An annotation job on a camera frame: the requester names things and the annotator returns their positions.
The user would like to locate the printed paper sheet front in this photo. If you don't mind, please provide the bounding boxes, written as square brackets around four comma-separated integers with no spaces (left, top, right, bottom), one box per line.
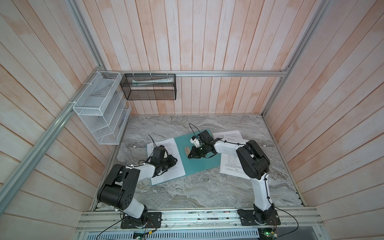
[147,138,186,186]

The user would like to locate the printed paper sheet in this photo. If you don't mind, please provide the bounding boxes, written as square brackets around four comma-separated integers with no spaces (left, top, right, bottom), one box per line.
[147,138,186,186]
[220,138,250,180]
[213,130,243,142]

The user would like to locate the green file folder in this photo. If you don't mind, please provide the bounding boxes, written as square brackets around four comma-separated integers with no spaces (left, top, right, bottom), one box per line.
[147,133,221,186]

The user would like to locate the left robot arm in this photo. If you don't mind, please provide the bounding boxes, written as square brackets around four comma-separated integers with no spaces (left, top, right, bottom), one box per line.
[97,145,178,219]

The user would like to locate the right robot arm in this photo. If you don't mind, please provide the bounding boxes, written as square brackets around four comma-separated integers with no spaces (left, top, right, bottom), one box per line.
[188,131,275,225]

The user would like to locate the printed paper sheet middle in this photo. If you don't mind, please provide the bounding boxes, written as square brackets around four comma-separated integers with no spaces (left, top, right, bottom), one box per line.
[220,138,250,180]

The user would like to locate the printed paper sheet back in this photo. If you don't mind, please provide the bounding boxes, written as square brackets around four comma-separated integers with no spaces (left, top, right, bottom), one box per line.
[213,130,243,142]

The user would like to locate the papers in black basket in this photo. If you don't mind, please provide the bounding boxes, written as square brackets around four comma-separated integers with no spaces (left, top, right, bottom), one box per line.
[132,78,175,87]

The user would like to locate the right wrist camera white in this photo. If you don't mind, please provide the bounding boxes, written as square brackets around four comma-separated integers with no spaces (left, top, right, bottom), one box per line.
[190,136,202,148]

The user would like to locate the left camera cable black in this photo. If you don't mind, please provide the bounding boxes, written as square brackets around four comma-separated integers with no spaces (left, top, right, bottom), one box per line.
[148,134,157,148]

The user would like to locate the camera cable black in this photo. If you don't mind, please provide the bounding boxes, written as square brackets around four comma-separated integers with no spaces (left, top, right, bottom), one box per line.
[148,134,157,148]
[189,123,201,136]

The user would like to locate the right camera cable black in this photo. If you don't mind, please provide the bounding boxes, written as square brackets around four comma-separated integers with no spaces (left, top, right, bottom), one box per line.
[189,123,201,136]

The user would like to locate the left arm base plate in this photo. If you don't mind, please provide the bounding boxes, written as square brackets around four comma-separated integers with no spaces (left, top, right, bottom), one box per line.
[121,212,162,229]

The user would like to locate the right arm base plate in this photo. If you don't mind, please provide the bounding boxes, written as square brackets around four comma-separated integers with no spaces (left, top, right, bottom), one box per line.
[237,208,281,226]

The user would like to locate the black mesh wall basket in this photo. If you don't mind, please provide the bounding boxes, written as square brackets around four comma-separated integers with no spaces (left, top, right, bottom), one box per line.
[120,74,177,101]

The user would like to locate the white wire mesh shelf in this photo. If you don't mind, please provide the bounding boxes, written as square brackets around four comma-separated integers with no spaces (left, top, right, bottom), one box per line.
[73,72,132,145]

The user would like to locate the aluminium mounting rail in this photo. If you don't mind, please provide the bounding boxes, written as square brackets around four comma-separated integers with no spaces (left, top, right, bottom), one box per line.
[76,207,325,233]

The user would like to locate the horizontal aluminium wall bar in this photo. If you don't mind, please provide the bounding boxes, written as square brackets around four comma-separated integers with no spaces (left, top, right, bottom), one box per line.
[118,70,287,77]

